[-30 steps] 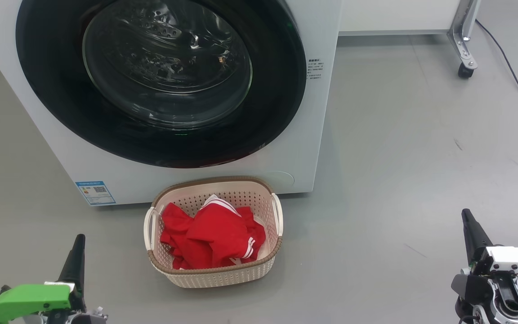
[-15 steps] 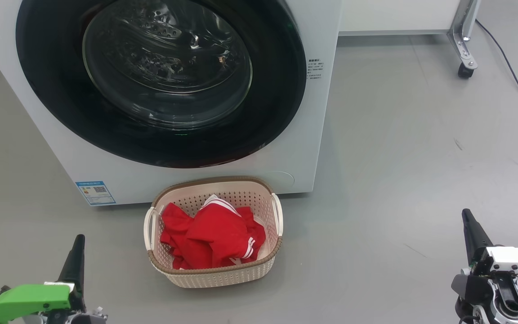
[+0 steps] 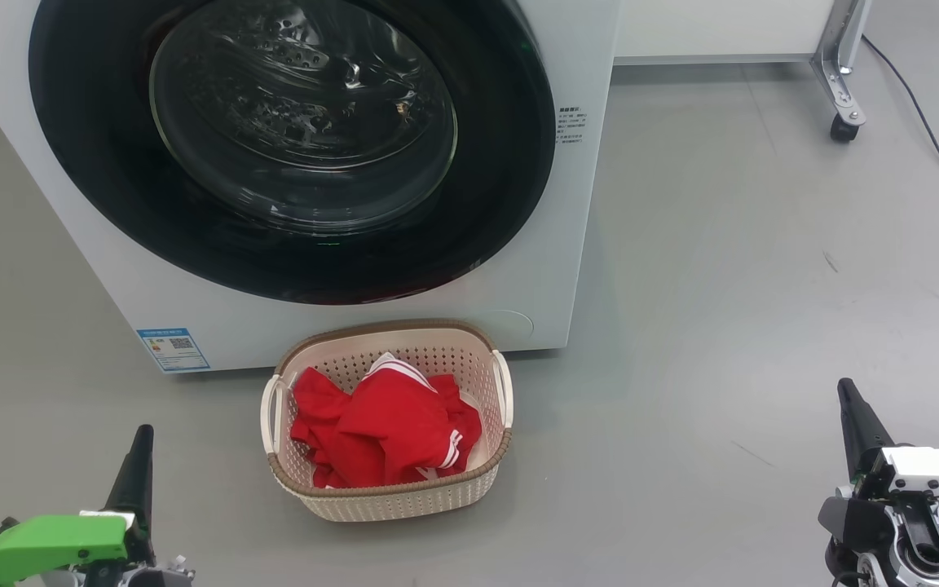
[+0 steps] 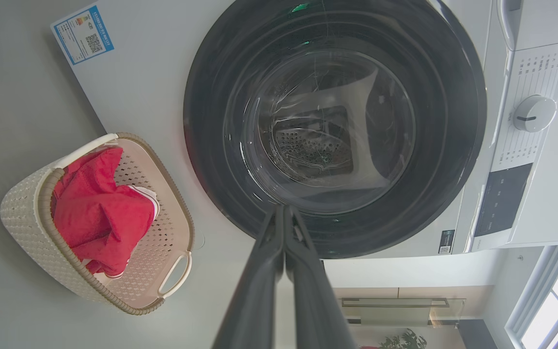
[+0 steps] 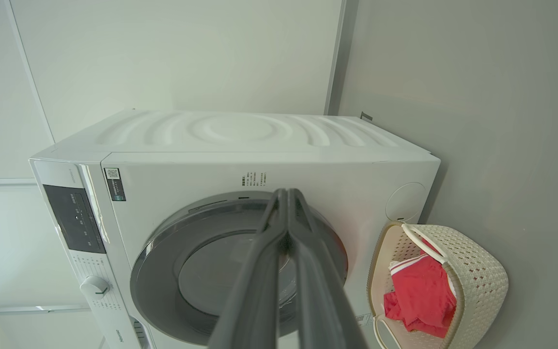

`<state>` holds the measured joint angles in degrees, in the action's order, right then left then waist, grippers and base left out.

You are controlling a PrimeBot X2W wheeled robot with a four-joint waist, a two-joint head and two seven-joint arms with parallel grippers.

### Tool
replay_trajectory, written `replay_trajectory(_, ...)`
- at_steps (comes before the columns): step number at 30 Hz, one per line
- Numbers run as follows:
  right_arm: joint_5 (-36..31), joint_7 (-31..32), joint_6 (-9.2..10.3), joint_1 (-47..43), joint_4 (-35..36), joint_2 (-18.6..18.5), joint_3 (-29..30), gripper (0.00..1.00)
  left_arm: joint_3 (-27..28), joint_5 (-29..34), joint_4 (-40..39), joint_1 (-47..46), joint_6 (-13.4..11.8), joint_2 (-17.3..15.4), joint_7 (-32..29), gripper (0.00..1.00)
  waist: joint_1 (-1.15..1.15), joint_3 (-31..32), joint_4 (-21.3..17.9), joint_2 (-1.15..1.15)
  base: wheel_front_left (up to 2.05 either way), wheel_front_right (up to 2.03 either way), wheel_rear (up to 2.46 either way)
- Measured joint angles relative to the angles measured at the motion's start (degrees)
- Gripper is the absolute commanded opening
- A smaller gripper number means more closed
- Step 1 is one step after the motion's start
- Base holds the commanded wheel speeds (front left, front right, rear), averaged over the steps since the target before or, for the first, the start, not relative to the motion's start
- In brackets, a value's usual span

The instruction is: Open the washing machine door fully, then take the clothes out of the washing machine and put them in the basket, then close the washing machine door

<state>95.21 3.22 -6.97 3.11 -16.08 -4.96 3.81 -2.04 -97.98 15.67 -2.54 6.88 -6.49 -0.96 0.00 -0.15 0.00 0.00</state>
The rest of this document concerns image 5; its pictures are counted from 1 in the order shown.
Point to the plain red garment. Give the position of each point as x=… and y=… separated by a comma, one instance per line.
x=419, y=322

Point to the red garment with white stripes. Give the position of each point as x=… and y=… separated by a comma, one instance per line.
x=424, y=281

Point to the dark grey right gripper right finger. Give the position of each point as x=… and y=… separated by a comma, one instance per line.
x=322, y=305

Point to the white washer control dial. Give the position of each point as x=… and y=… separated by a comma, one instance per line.
x=95, y=287

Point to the black QR code sticker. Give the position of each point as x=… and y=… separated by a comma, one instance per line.
x=115, y=185

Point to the cream perforated laundry basket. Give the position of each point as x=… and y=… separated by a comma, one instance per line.
x=477, y=276

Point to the small grey floor bracket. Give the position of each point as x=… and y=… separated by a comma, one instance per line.
x=366, y=116

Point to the white front-load washing machine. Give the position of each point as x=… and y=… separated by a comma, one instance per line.
x=187, y=169

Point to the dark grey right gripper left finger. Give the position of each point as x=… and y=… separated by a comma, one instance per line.
x=255, y=300

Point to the dark grey round washer door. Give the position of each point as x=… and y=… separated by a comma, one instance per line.
x=211, y=271

